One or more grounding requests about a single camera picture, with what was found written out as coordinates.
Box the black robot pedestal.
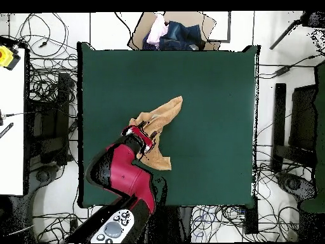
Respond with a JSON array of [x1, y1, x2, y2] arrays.
[[152, 206, 194, 243]]

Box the cardboard box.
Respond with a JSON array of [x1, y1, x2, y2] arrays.
[[127, 11, 222, 51]]

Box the tan terry towel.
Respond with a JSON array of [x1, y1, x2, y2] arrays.
[[128, 95, 183, 171]]

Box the gray caster foot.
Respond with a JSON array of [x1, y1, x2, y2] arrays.
[[276, 172, 318, 201], [26, 162, 67, 189]]

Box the black floor stand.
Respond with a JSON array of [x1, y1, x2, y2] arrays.
[[270, 83, 318, 173], [25, 72, 78, 166]]

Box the black cable tangle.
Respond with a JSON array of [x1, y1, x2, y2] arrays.
[[10, 12, 78, 107], [32, 213, 88, 243], [191, 162, 300, 242]]

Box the black power adapter cable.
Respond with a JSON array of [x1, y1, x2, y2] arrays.
[[258, 51, 325, 79]]

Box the black tripod leg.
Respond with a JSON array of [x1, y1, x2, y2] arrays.
[[269, 10, 325, 50]]

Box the yellow emergency stop button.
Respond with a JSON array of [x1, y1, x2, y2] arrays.
[[0, 44, 22, 71]]

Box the black table leg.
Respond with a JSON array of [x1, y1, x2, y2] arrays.
[[244, 198, 259, 234]]

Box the pale pink garment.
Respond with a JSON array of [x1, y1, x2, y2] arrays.
[[146, 13, 169, 48]]

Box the dark green covered furniture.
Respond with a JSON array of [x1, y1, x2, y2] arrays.
[[300, 60, 325, 214]]

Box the white desk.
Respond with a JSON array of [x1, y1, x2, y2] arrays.
[[0, 48, 26, 196]]

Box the blue jeans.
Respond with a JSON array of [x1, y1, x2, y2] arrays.
[[142, 20, 206, 51]]

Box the black ribbed strap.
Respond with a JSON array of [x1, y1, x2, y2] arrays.
[[0, 122, 14, 139]]

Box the dark green table cloth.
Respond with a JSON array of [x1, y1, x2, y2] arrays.
[[77, 41, 261, 210]]

